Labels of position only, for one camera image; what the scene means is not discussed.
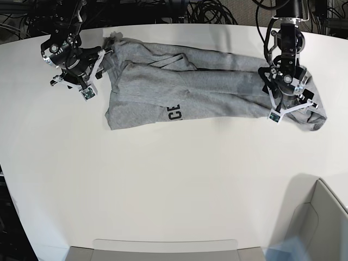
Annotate grey bin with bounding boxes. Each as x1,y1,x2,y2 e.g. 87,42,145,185
65,239,265,260
285,179,347,260

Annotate grey bin at right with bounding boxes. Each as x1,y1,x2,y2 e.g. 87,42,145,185
285,179,347,260

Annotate grey T-shirt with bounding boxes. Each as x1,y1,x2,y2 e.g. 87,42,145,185
102,32,328,133

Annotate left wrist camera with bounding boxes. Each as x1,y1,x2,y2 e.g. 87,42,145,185
268,109,283,124

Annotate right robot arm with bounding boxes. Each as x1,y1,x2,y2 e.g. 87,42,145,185
40,1,113,100

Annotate blue translucent object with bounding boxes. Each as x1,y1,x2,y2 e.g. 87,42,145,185
264,237,308,261

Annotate grey bin at bottom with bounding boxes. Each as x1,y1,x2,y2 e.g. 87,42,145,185
65,239,265,260

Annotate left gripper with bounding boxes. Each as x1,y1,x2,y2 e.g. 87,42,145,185
258,66,318,116

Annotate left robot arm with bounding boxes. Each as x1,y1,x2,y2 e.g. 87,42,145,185
254,1,318,123

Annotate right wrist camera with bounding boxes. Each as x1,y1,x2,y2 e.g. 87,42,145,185
81,87,97,101

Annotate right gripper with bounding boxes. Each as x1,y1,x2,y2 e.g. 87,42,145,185
50,46,114,91

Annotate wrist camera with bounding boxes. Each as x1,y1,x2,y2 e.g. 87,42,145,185
81,87,97,101
268,109,283,124

